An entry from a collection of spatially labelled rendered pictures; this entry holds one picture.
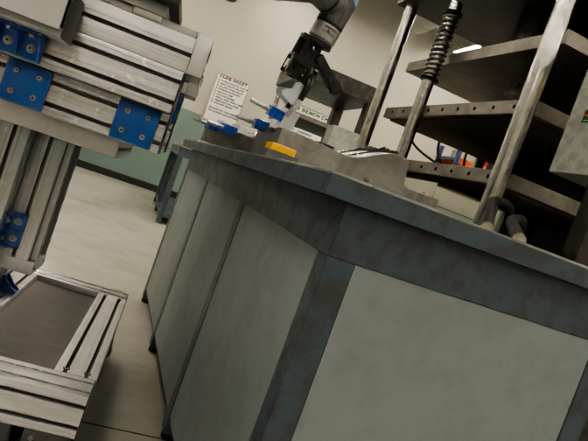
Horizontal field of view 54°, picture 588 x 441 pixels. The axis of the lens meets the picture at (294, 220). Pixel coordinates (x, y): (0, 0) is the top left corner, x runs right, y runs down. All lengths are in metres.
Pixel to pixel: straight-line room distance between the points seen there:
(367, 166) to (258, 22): 7.61
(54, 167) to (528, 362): 1.14
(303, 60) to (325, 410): 0.90
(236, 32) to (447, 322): 8.18
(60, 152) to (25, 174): 0.10
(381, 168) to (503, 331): 0.65
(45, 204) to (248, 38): 7.65
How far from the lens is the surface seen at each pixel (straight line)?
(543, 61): 2.04
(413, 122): 2.63
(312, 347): 0.96
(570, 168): 1.92
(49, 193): 1.55
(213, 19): 9.02
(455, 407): 1.13
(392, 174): 1.62
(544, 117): 2.11
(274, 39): 9.12
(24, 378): 1.29
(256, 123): 1.66
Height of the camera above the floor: 0.76
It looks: 3 degrees down
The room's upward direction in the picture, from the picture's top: 20 degrees clockwise
